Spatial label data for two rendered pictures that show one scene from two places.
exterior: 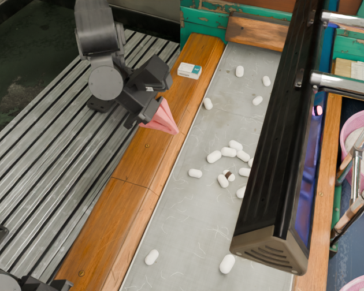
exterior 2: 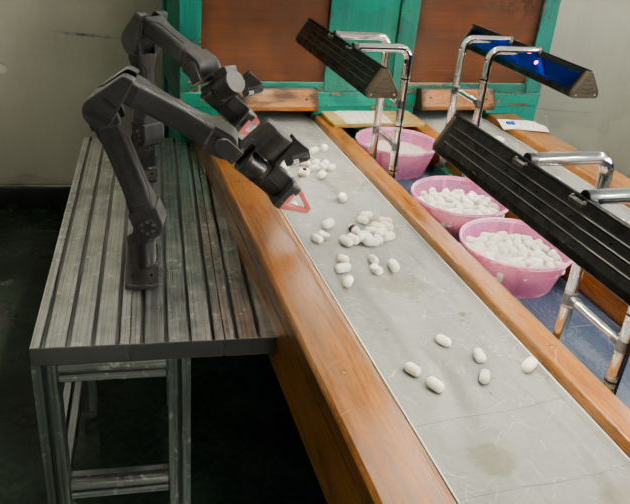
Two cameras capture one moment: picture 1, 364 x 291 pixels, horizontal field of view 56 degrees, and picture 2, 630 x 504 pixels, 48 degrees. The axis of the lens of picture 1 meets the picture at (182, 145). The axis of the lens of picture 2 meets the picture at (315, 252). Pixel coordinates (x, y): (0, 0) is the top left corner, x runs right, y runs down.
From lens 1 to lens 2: 1.48 m
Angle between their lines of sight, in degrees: 38
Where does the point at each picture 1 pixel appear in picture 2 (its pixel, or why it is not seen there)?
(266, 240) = (381, 72)
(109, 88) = (238, 84)
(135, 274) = (290, 215)
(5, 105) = not seen: outside the picture
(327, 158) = (359, 151)
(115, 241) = (265, 201)
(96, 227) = (245, 199)
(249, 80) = not seen: hidden behind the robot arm
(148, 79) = (252, 82)
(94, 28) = (205, 58)
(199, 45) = not seen: hidden behind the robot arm
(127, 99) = (237, 103)
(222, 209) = (315, 185)
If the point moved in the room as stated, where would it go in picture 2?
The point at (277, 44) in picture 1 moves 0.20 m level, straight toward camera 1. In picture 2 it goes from (276, 104) to (293, 123)
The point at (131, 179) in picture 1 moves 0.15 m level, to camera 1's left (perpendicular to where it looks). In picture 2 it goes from (242, 180) to (190, 189)
